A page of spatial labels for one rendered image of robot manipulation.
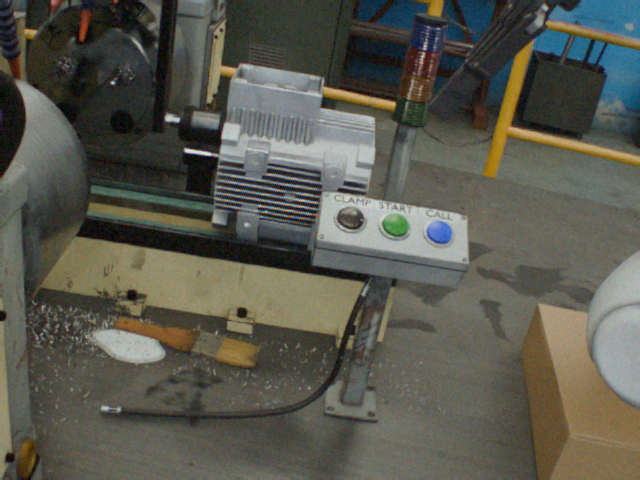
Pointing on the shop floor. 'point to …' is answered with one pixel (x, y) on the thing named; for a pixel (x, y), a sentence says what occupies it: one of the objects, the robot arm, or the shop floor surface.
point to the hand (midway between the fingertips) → (454, 92)
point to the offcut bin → (562, 90)
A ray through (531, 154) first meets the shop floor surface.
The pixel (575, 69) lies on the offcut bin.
